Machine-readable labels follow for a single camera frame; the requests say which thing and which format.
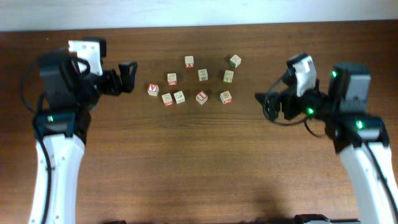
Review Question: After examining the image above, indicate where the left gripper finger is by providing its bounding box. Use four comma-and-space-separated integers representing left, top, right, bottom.
120, 79, 134, 93
118, 61, 137, 82

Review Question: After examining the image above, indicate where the red bottom picture block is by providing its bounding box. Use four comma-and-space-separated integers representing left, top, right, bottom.
220, 91, 233, 105

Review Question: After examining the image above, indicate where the red letter I block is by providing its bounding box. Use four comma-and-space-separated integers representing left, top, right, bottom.
195, 91, 208, 105

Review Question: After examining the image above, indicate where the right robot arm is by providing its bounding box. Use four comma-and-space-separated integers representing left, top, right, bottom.
255, 62, 397, 223

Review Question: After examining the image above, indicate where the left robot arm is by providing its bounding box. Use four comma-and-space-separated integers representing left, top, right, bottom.
29, 53, 137, 223

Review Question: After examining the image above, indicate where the red letter A block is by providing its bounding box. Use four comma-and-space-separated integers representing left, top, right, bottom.
147, 83, 159, 96

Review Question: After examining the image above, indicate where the butterfly picture block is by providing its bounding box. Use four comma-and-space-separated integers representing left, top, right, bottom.
162, 93, 174, 106

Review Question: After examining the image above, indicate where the snail picture block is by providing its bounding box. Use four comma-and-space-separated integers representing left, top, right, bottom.
167, 73, 177, 86

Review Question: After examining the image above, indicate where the yellow bottom number block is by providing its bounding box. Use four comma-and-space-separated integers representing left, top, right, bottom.
223, 70, 234, 83

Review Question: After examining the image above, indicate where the green side picture block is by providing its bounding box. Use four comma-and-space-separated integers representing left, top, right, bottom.
229, 55, 242, 68

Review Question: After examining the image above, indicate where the top red X block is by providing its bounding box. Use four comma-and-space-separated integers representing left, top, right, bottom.
184, 55, 195, 69

